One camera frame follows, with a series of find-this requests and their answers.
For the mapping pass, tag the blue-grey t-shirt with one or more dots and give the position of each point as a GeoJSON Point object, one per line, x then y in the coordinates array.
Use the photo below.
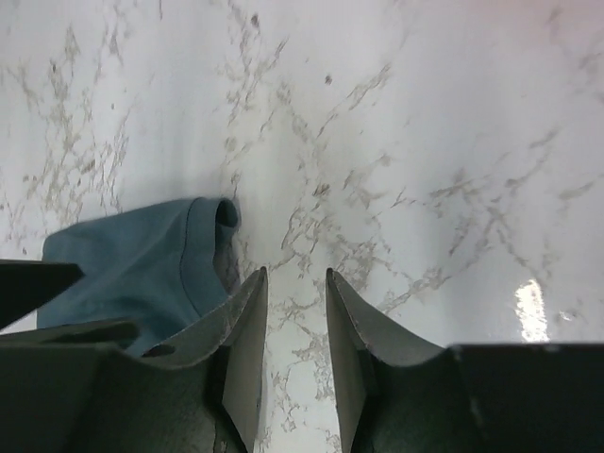
{"type": "Point", "coordinates": [155, 266]}

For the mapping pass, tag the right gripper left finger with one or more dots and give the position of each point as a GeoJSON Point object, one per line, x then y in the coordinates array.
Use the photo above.
{"type": "Point", "coordinates": [75, 389]}

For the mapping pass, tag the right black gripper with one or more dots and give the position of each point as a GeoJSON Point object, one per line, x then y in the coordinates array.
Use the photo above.
{"type": "Point", "coordinates": [27, 285]}

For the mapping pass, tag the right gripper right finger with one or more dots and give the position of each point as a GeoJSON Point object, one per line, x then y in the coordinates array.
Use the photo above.
{"type": "Point", "coordinates": [397, 392]}

